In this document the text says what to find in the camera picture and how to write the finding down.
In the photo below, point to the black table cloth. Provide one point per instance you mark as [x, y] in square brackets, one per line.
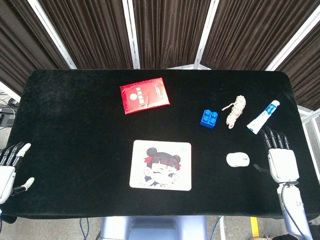
[75, 140]

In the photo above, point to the white computer mouse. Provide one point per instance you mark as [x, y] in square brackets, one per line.
[238, 159]

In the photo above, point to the red packet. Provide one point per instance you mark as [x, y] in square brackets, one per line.
[144, 95]

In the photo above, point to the blue building block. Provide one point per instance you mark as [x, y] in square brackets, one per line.
[209, 119]

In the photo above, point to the brown curtain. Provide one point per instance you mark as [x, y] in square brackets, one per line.
[170, 32]

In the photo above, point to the yellow floor tape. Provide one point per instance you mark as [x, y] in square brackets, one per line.
[254, 226]

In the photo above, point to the white metal frame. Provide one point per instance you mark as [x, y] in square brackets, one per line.
[132, 32]

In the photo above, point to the grey robot torso base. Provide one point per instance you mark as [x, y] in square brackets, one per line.
[153, 228]

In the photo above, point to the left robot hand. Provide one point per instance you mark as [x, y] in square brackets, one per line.
[5, 175]

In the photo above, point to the cartoon girl mouse pad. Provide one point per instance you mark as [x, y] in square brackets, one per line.
[160, 165]

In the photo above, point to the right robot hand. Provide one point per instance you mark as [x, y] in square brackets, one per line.
[283, 160]

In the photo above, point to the white blue tube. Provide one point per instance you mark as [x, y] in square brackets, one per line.
[263, 117]

